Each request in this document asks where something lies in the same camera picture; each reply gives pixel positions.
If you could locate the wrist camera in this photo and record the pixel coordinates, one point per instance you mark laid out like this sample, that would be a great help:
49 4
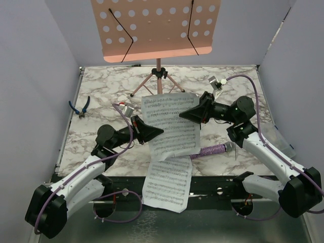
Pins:
217 86
126 109

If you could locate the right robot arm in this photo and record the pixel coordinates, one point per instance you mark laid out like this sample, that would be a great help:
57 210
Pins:
273 162

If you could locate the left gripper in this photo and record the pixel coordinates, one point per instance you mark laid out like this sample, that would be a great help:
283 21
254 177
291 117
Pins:
143 131

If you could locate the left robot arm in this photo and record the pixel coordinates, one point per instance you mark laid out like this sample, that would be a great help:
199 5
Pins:
51 206

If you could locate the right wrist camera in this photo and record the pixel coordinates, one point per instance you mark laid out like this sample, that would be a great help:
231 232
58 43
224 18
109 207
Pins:
217 86

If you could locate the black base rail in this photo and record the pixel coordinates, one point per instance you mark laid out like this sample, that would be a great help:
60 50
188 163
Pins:
202 185

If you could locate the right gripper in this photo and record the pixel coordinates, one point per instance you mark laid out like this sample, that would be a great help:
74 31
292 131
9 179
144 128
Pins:
202 112

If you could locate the sheet music page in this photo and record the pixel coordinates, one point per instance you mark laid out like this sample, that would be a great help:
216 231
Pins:
167 184
180 137

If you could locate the purple glitter microphone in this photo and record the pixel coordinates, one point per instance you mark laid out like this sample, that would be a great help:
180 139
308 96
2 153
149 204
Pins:
215 149

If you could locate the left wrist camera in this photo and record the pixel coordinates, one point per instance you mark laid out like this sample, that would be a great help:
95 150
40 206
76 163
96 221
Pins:
126 109

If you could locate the pink music stand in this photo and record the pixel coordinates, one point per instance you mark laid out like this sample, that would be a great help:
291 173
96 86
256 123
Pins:
142 30

